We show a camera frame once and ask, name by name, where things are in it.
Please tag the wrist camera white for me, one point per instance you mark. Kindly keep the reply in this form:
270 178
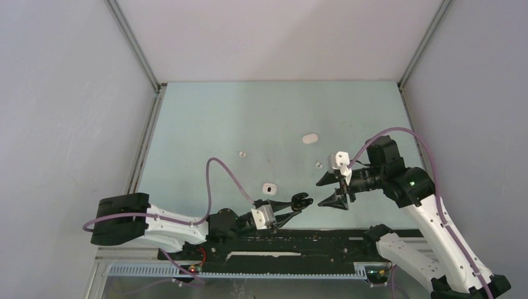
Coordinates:
263 217
338 162

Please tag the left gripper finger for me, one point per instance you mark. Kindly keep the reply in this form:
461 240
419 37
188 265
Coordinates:
283 219
278 206

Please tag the corner aluminium post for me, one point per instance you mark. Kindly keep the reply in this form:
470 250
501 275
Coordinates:
428 36
130 38

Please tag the white cable duct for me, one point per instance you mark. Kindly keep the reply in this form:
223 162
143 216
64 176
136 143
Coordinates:
169 271

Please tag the white oval charging case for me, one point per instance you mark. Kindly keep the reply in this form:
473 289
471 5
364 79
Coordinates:
310 138

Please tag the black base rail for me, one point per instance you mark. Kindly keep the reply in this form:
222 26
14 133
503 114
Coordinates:
287 251

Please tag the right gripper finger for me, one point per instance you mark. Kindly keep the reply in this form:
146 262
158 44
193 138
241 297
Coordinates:
335 201
328 178

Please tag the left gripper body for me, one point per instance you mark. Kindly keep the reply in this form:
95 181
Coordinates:
272 224

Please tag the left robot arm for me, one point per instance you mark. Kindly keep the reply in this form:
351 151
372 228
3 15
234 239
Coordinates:
132 217

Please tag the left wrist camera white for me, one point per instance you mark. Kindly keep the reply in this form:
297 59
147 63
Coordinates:
263 217

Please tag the left corner aluminium post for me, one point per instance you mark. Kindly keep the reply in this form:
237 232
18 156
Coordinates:
130 38

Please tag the right corner aluminium post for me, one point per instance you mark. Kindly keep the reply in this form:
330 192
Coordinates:
428 36

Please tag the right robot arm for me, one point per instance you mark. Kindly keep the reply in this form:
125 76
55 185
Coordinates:
456 271

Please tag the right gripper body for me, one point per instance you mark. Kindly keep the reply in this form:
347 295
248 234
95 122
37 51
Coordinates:
356 184

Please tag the white gold-trimmed charging case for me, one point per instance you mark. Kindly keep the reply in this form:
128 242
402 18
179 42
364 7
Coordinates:
269 189

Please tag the aluminium frame rail front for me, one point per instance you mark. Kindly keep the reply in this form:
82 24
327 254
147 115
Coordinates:
111 256

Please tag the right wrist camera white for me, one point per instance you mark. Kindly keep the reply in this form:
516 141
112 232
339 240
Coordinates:
338 162

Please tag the black charging case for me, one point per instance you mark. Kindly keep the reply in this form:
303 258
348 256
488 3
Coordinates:
300 201

